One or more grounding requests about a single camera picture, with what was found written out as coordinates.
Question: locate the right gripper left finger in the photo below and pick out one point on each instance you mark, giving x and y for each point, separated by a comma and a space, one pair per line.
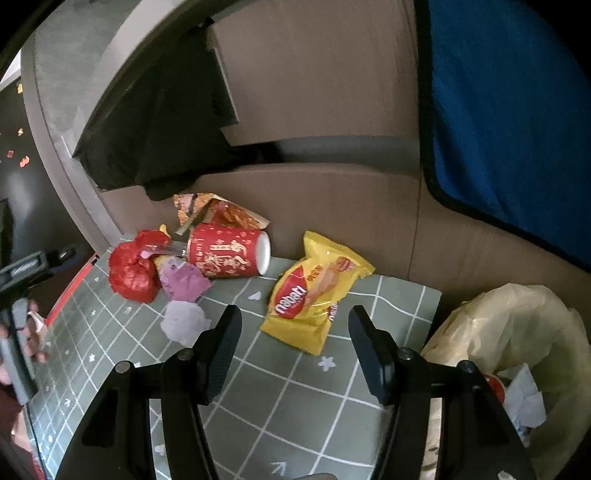
213, 353

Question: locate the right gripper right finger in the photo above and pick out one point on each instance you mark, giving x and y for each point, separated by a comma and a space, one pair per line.
377, 353

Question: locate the white tissue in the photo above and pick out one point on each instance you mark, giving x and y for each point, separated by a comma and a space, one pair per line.
183, 322

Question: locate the purple wrapper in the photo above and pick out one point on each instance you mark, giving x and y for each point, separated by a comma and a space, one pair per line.
181, 281

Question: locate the blue towel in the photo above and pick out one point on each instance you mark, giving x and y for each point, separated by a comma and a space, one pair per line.
504, 112

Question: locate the orange patterned snack bag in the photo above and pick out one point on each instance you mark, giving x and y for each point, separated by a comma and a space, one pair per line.
209, 208

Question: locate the yellow nabati snack bag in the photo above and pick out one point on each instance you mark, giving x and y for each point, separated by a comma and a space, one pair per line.
304, 301

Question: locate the beige trash bag liner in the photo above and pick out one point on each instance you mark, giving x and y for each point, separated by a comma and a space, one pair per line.
515, 325

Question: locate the red paper cup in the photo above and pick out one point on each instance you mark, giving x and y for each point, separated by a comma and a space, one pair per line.
228, 252

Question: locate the black towel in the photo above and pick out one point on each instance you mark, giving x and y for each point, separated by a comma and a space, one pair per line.
165, 131

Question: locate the black refrigerator door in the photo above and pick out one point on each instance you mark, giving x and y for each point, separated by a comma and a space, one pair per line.
32, 215

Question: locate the red plastic bag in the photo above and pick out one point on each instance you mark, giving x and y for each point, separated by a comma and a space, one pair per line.
130, 275

